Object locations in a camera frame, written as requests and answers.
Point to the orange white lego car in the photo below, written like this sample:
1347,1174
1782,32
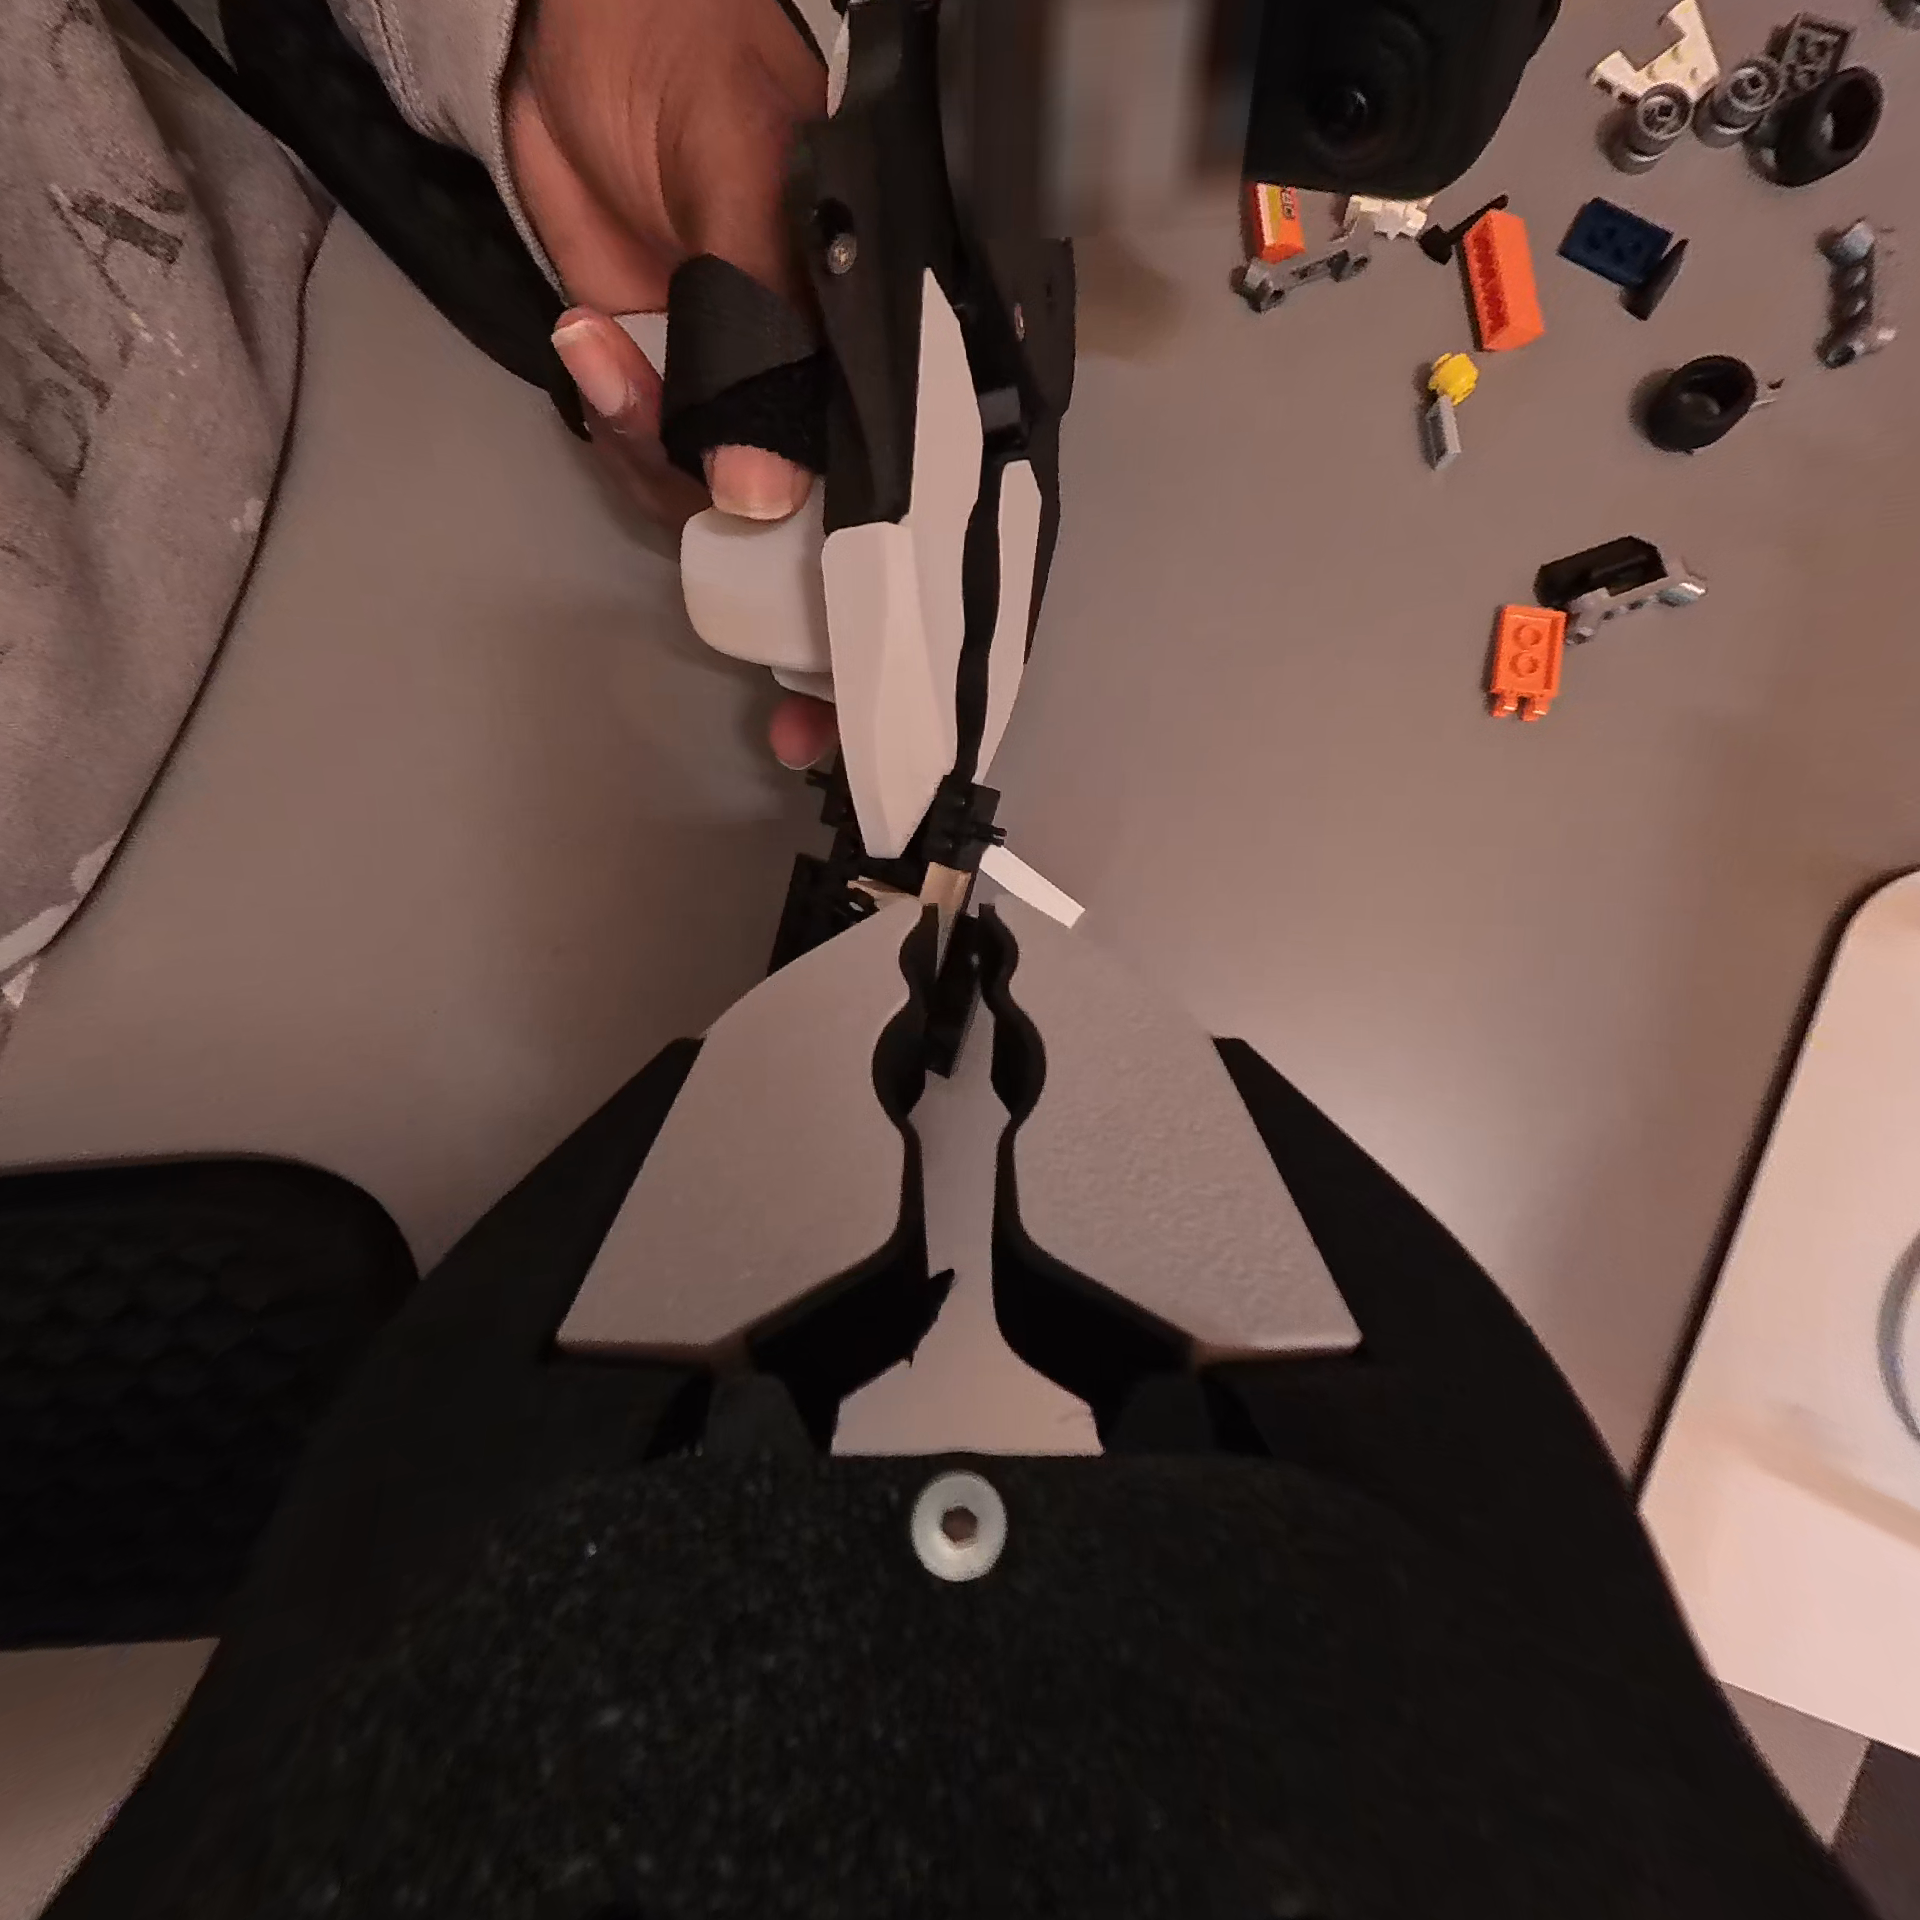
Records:
961,827

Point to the white small lego piece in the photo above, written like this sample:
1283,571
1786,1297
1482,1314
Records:
1380,217

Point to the white long lego piece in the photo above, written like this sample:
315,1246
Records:
1036,892

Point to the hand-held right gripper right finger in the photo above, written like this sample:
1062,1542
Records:
1170,1186

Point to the white book stand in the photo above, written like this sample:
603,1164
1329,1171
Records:
1802,1351

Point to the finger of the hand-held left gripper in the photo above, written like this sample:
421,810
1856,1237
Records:
1015,601
901,631

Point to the blue lego piece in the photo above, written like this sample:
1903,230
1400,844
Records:
1616,247

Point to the black textured pad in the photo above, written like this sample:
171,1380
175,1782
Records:
181,1381

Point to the yellow grey lego piece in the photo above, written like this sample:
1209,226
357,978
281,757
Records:
1450,382

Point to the black lego tire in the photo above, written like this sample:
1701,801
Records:
1867,126
1666,405

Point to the dark grey small piece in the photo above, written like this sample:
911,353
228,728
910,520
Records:
1810,42

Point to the person's left forearm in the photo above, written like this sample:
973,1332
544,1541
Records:
421,77

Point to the grey bumpy lego piece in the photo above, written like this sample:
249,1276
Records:
1855,296

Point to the person's left hand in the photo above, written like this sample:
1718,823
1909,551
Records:
662,136

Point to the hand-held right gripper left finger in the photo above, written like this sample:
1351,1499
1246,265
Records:
751,1186

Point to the orange lego plate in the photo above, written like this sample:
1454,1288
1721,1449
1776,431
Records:
1524,663

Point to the orange long lego piece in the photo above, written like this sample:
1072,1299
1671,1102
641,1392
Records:
1500,286

